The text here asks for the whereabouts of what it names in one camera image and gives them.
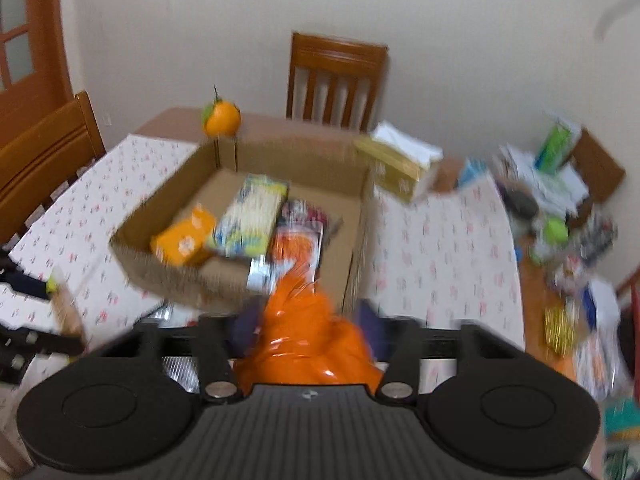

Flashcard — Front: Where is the yellow and teal shopping bag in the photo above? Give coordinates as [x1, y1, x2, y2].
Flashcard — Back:
[602, 397, 640, 443]

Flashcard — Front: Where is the pile of white papers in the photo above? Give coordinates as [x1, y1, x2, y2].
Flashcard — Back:
[492, 142, 591, 216]

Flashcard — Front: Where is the gold tissue box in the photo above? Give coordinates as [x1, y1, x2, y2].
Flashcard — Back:
[354, 120, 443, 203]

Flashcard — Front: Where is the wooden door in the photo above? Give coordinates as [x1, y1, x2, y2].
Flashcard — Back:
[0, 0, 83, 148]

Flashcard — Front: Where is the cherry-print tablecloth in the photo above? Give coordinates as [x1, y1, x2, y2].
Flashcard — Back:
[0, 132, 526, 396]

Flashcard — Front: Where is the white pictured snack packet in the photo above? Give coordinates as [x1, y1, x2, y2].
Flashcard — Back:
[247, 255, 273, 293]

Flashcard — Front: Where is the dark red snack packet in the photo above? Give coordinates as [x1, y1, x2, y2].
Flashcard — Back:
[279, 199, 346, 241]

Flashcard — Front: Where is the dark-lidded jar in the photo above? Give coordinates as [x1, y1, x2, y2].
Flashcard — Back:
[502, 187, 541, 226]

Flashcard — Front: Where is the green-lidded bottle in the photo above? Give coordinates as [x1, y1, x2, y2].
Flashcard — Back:
[532, 212, 571, 263]

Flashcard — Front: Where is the yellow-green cracker packet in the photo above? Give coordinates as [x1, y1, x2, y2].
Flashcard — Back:
[207, 174, 290, 259]

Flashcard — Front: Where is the blue plastic container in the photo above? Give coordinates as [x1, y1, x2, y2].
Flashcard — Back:
[457, 157, 488, 191]

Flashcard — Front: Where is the clear dark snack packet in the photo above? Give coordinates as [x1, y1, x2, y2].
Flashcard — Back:
[142, 305, 201, 396]

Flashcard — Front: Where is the orange fruit with leaf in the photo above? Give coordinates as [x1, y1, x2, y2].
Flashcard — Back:
[200, 85, 242, 138]

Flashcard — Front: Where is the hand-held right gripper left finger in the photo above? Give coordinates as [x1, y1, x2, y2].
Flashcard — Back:
[85, 310, 261, 406]

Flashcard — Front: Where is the cardboard box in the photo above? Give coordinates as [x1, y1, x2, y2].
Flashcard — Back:
[110, 130, 376, 311]

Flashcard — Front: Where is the green carton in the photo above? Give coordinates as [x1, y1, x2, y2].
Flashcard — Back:
[535, 117, 581, 173]

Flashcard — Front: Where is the gold ornament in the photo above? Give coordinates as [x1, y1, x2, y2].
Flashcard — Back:
[542, 305, 578, 356]

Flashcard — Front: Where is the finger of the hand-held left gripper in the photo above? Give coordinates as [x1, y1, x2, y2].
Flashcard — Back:
[0, 324, 86, 386]
[0, 252, 53, 302]

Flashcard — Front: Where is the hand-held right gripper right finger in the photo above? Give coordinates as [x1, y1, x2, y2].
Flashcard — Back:
[356, 300, 528, 406]

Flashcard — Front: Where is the wooden chair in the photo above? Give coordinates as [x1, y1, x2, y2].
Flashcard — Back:
[0, 91, 107, 246]
[286, 31, 390, 133]
[567, 129, 627, 203]
[617, 265, 640, 311]

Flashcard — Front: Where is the small orange snack packet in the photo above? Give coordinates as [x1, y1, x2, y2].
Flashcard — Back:
[150, 203, 217, 267]

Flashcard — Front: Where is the clear glass jar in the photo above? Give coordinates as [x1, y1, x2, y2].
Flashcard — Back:
[570, 207, 618, 266]

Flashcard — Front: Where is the large orange snack packet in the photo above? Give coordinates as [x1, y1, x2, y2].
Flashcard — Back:
[235, 225, 388, 387]

